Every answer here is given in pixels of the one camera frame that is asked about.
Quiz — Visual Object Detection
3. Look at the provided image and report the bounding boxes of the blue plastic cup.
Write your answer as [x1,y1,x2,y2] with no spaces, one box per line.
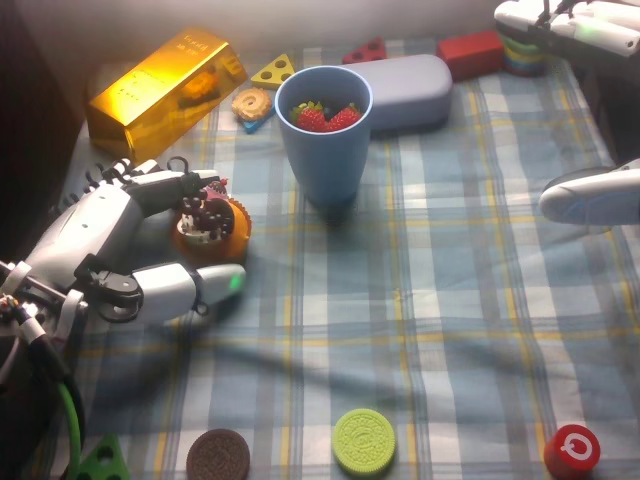
[274,66,374,207]

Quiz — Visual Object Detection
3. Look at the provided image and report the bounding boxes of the brown sandwich cookie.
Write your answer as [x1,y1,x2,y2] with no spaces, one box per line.
[186,428,252,480]

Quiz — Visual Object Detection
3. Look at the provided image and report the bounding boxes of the red rectangular block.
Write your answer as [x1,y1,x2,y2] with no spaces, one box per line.
[435,30,506,82]

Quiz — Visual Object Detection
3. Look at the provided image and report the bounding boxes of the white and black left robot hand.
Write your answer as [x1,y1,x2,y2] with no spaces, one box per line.
[22,156,248,325]

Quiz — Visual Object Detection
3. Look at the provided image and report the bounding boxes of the red triangle block with holes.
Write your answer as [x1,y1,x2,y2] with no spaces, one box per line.
[341,36,388,66]

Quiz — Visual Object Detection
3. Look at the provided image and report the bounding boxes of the chocolate berry orange cupcake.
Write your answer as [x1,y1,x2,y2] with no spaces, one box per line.
[172,177,253,265]

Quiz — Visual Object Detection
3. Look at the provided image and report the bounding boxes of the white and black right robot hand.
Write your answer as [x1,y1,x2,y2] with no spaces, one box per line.
[493,0,640,60]

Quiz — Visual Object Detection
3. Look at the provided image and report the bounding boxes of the yellow triangle block with holes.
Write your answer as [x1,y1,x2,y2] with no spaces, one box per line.
[250,53,296,91]

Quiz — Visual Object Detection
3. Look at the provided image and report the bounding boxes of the strawberry cream cupcake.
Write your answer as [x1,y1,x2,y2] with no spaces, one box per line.
[289,98,364,134]

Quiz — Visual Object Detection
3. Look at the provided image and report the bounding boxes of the gold bar box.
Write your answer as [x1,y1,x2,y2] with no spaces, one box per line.
[88,27,249,172]

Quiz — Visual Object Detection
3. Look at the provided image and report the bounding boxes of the small blue block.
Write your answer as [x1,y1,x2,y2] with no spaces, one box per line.
[240,105,277,136]

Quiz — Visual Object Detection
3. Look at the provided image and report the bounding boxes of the green triangle block with holes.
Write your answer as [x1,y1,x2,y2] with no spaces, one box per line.
[74,432,130,480]

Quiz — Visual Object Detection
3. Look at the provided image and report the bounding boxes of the round flower-shaped biscuit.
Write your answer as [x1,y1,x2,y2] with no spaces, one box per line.
[231,87,273,122]

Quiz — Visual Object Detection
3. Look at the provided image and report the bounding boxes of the blue plaid tablecloth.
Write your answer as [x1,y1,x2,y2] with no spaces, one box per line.
[29,47,640,480]

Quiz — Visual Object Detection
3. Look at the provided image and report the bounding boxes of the green sandwich cookie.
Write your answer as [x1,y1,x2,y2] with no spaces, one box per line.
[331,407,397,477]

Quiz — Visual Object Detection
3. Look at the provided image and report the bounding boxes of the grey-blue glasses case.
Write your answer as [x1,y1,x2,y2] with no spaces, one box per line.
[344,53,454,134]

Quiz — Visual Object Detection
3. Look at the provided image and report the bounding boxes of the rainbow ring stacker toy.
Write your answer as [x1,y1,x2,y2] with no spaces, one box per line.
[501,33,547,79]

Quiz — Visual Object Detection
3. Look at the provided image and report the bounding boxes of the red cylinder with white symbol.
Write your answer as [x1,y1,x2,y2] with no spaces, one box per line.
[542,423,602,479]

